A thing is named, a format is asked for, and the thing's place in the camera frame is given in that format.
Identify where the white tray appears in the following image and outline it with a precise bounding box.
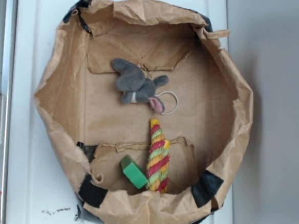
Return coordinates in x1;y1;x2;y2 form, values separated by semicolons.
5;0;227;224

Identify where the green rectangular block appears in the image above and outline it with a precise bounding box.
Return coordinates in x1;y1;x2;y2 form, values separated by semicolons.
120;155;147;189

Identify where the multicolored twisted rope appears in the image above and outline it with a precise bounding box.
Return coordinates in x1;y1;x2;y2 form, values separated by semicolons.
143;118;174;194

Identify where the grey plush mouse toy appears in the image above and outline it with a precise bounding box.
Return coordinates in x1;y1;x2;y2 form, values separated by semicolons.
111;58;179;115

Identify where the brown paper bag bin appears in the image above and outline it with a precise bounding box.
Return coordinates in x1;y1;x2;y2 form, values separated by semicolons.
34;0;253;224

